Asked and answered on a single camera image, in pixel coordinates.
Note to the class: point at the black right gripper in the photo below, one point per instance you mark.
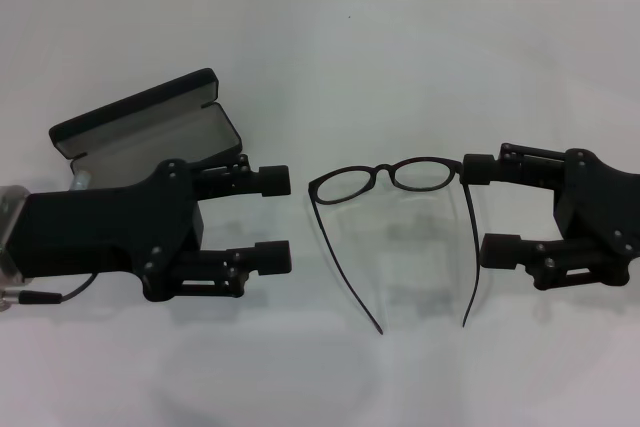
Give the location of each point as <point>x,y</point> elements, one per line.
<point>595,202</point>

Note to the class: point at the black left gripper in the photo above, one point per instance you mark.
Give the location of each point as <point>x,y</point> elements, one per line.
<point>100,227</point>

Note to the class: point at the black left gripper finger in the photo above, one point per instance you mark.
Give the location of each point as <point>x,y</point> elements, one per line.
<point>272,258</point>
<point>275,181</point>

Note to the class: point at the black glasses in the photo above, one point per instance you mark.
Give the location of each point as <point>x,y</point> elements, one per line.
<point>384,167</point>

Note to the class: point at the black glasses case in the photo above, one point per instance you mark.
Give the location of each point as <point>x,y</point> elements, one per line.
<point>140,112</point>

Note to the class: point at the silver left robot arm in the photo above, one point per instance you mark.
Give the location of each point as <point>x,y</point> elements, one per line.
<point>12,207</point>

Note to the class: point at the left gripper silver plug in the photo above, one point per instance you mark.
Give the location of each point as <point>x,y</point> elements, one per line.
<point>80,182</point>

